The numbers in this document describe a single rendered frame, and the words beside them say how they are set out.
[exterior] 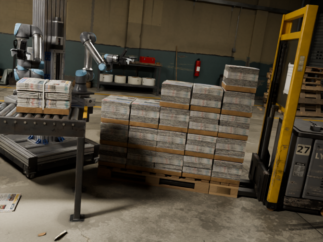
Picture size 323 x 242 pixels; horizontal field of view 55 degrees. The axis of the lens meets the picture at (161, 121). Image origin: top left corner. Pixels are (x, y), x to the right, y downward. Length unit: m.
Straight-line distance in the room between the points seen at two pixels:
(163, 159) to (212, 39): 7.51
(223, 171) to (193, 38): 7.31
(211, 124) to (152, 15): 7.07
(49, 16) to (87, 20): 6.16
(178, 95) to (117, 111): 0.62
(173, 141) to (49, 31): 1.69
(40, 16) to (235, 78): 2.04
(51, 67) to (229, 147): 1.98
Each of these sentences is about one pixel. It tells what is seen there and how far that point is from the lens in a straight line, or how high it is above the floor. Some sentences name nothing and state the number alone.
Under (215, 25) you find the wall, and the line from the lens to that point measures 10.35.
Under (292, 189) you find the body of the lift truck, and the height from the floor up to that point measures 0.24.
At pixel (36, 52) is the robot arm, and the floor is 1.22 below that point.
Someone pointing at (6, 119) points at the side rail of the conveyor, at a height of 0.79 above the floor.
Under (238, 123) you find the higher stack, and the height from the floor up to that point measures 0.77.
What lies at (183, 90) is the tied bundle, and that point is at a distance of 2.99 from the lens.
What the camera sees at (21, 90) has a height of 0.97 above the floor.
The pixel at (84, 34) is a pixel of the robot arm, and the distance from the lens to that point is 3.55.
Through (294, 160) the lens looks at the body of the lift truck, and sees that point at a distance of 3.12.
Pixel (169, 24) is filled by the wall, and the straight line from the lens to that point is 9.91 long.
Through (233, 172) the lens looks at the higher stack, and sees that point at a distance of 3.22.
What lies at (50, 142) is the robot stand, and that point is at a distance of 3.72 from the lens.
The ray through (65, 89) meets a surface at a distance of 2.48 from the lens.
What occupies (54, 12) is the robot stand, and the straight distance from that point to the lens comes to 3.54.
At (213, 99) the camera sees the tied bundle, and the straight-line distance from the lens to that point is 3.01.
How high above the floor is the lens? 1.39
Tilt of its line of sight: 13 degrees down
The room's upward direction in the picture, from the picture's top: 6 degrees clockwise
